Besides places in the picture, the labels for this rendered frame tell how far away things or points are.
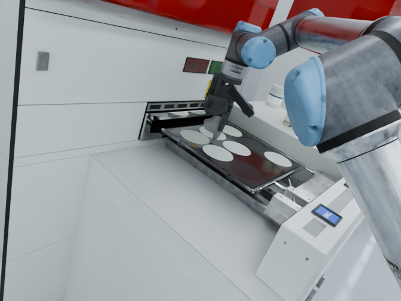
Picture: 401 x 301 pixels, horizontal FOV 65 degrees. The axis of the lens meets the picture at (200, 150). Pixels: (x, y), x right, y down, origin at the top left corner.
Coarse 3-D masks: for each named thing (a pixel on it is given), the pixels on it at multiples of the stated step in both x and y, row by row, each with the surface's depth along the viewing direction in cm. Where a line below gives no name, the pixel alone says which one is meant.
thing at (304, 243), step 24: (336, 192) 82; (312, 216) 66; (360, 216) 102; (288, 240) 60; (312, 240) 58; (336, 240) 61; (264, 264) 64; (288, 264) 60; (312, 264) 57; (288, 288) 61
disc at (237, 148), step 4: (224, 144) 104; (228, 144) 105; (232, 144) 106; (236, 144) 107; (240, 144) 108; (228, 148) 101; (232, 148) 103; (236, 148) 104; (240, 148) 105; (244, 148) 106; (236, 152) 101; (240, 152) 102; (244, 152) 103; (248, 152) 104
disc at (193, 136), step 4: (180, 132) 101; (184, 132) 102; (188, 132) 103; (192, 132) 104; (196, 132) 105; (184, 136) 99; (188, 136) 100; (192, 136) 101; (196, 136) 102; (200, 136) 103; (204, 136) 104; (192, 140) 98; (196, 140) 99; (200, 140) 100; (204, 140) 101; (208, 140) 102
